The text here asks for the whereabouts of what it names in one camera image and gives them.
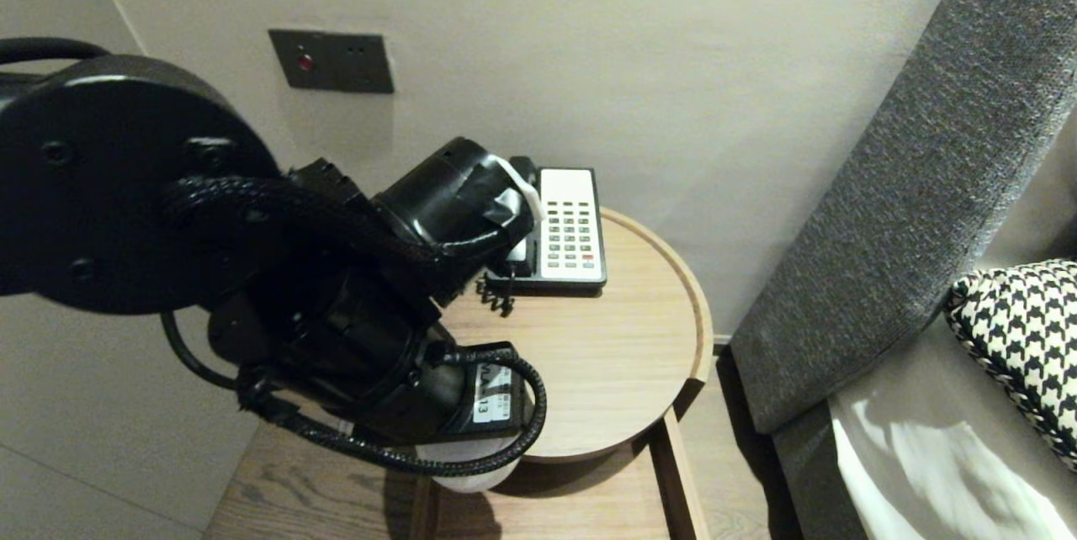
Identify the silver white wrist camera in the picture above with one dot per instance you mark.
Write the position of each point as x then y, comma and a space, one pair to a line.
526, 191

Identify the dark wall switch panel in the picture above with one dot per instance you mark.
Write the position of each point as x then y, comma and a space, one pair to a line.
336, 60

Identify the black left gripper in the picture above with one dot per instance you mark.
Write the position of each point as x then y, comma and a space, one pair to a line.
437, 393

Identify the black telephone handset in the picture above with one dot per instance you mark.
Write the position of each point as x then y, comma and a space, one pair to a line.
526, 166

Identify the white bed sheet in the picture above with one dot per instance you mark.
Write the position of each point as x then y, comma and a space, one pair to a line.
942, 456

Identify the black and white desk telephone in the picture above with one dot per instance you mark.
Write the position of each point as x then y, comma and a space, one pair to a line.
572, 224

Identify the round wooden bedside table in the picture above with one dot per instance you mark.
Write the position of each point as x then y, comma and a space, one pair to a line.
606, 355

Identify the white round lidded device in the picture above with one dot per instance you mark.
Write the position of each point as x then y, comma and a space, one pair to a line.
471, 479

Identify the black white houndstooth pillow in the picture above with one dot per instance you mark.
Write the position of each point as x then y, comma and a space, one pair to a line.
1018, 338

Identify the curved wooden table drawer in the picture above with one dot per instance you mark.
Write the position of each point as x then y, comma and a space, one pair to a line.
680, 481

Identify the grey upholstered bed headboard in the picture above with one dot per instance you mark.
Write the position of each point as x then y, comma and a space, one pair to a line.
883, 229

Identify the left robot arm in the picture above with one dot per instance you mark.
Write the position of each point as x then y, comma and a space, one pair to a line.
126, 187

